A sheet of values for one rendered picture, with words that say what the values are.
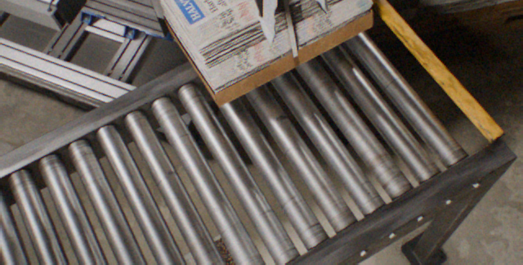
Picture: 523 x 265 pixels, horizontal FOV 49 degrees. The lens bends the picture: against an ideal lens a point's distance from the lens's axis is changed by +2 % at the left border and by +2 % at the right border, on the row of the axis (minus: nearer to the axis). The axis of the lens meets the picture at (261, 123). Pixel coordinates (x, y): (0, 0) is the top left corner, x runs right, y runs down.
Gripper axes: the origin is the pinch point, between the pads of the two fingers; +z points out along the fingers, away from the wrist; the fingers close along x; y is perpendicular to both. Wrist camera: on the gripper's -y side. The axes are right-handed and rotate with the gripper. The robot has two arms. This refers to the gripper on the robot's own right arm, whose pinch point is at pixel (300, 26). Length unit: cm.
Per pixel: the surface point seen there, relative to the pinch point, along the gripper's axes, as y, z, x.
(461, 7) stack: 68, 55, -79
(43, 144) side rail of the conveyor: 26, 9, 53
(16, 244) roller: 12, 19, 65
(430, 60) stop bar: 3.4, 22.7, -25.4
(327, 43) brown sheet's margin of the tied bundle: 11.8, 12.1, -8.1
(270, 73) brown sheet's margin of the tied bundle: 11.6, 11.8, 5.5
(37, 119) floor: 123, 42, 71
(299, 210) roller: -7.5, 30.9, 14.8
